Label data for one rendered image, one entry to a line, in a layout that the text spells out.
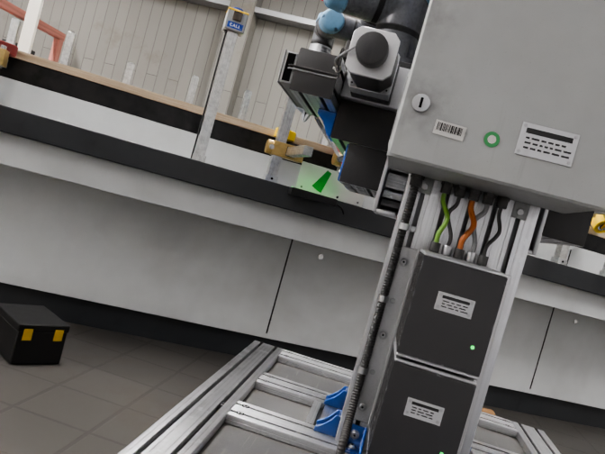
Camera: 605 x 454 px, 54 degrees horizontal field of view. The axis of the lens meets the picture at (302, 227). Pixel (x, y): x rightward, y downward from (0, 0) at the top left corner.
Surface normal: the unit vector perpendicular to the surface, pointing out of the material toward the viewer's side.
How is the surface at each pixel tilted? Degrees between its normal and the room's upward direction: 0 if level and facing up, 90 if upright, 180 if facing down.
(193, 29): 90
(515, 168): 90
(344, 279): 90
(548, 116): 90
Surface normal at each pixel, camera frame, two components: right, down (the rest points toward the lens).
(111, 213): 0.25, 0.11
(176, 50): -0.14, 0.00
